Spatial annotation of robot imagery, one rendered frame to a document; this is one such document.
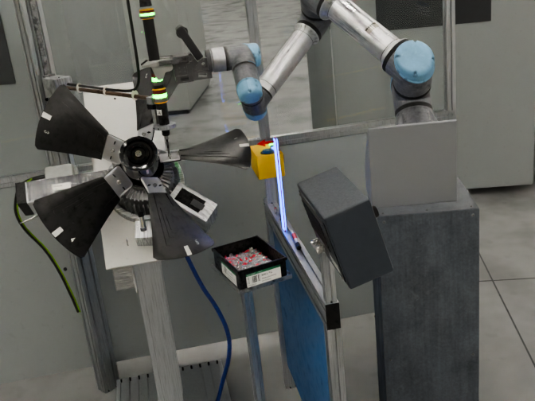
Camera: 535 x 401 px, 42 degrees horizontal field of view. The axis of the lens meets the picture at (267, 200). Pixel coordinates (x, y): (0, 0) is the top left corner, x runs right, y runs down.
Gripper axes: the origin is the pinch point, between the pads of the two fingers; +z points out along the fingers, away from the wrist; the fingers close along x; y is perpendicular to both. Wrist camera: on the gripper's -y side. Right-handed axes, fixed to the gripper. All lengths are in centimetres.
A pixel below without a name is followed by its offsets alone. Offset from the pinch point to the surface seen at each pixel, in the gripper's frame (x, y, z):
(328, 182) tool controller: -65, 25, -38
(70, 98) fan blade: 9.9, 9.4, 24.9
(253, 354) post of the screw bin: -13, 101, -20
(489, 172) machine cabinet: 202, 133, -218
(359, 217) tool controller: -83, 27, -40
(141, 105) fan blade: 15.0, 15.9, 3.4
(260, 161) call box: 21, 43, -35
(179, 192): 0.4, 43.4, -4.2
